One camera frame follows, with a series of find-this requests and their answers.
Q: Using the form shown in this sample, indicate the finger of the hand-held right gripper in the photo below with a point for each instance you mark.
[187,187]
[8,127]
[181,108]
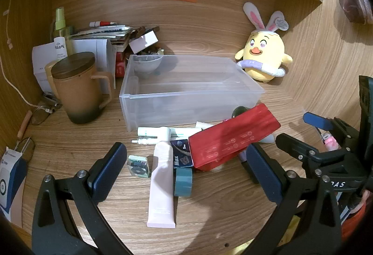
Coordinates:
[317,120]
[294,147]

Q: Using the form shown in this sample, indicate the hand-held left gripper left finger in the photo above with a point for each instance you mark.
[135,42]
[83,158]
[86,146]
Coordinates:
[110,169]

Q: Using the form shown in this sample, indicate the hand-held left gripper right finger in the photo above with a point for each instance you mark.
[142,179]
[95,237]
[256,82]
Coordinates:
[262,175]

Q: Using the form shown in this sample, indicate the small green clear case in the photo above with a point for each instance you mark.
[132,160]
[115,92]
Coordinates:
[138,167]

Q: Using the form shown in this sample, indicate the teal and white tube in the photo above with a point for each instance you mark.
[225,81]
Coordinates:
[267,138]

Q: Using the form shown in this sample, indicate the slim white pen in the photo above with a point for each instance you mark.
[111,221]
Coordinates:
[144,141]

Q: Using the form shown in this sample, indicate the red pouch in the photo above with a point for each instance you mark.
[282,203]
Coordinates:
[230,138]

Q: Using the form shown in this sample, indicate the pink cream tube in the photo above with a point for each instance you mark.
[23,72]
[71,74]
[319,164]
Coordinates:
[161,191]

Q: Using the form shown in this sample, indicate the dark green glass bottle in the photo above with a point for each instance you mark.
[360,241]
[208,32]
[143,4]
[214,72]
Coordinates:
[239,111]

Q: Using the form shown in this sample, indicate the dark blue small box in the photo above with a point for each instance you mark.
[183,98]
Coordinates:
[180,154]

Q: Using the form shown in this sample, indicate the teal tape roll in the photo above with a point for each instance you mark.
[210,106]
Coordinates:
[183,183]

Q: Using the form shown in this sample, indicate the small white tube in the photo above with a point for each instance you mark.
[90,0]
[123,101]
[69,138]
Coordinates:
[204,125]

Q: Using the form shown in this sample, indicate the clear plastic bin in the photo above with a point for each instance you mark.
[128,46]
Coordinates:
[189,83]

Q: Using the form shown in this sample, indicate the person's right forearm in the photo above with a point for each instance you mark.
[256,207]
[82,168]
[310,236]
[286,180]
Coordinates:
[358,223]

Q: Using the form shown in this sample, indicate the brown mug with wooden lid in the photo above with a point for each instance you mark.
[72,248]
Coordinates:
[77,92]

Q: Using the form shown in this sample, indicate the yellow chick plush toy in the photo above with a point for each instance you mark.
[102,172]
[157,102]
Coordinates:
[262,51]

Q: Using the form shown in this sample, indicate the blue and white box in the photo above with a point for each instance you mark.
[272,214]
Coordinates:
[11,185]

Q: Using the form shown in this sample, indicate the red box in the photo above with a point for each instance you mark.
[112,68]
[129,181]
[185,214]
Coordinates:
[120,67]

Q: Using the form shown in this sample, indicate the clear plastic bowl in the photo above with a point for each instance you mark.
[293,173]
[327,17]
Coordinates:
[145,65]

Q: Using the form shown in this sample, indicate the white paper sheets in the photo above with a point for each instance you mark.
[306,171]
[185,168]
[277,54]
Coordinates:
[87,49]

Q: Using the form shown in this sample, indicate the pile of small trinkets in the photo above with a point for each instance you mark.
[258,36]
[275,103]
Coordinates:
[151,52]

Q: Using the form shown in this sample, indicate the white labelled bottle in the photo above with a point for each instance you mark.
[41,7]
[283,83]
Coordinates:
[59,48]

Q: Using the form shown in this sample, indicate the small white box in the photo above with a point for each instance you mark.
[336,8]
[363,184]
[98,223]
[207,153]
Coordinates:
[144,41]

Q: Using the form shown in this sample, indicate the stack of booklets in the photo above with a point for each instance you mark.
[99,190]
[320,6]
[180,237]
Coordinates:
[102,32]

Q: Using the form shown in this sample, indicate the red and white pen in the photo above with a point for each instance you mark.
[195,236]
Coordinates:
[102,23]

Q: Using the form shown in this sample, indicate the green spray bottle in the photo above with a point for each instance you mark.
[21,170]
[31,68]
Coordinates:
[60,22]

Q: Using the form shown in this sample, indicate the thin frame eyeglasses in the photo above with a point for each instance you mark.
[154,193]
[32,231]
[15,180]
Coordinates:
[43,113]
[26,150]

